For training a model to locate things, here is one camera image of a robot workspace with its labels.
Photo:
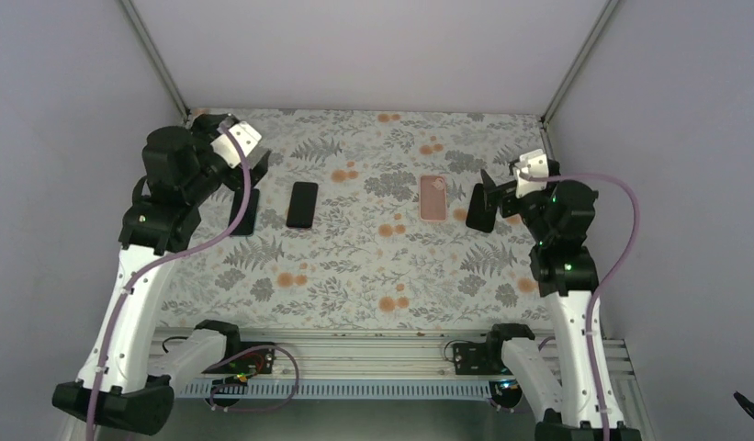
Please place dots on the aluminium frame post right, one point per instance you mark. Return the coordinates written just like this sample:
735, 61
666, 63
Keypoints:
598, 27

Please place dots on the floral patterned table mat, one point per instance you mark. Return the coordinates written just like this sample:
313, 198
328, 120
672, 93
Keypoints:
369, 262

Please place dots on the aluminium mounting rail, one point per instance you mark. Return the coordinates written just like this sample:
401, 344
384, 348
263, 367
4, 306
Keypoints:
379, 354

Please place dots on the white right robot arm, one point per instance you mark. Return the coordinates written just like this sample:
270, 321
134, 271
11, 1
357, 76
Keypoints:
578, 403

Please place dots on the aluminium frame post left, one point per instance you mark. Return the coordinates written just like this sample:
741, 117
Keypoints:
156, 60

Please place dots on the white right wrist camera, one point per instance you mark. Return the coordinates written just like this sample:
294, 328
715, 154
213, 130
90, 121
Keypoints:
530, 172

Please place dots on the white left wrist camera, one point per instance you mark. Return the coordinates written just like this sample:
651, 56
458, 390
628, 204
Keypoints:
235, 141

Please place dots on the black phone case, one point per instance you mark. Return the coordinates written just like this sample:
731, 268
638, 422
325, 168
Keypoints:
480, 217

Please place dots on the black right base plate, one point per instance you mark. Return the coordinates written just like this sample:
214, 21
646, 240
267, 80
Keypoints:
477, 359

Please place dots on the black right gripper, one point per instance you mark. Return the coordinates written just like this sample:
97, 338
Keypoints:
503, 190

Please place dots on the black phone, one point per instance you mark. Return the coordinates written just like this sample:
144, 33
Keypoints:
302, 205

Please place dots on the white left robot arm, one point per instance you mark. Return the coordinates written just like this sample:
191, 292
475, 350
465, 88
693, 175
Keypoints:
119, 386

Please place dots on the grey slotted cable duct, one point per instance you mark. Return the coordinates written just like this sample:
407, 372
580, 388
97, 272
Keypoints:
331, 389

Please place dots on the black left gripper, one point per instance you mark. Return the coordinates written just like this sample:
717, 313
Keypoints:
258, 171

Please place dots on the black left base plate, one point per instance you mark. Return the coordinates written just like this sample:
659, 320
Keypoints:
257, 362

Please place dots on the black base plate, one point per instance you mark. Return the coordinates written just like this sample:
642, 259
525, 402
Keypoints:
257, 362
477, 359

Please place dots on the aluminium frame post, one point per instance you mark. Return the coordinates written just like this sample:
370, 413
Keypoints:
598, 27
156, 60

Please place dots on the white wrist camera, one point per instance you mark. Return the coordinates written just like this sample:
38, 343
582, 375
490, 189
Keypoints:
235, 141
530, 172

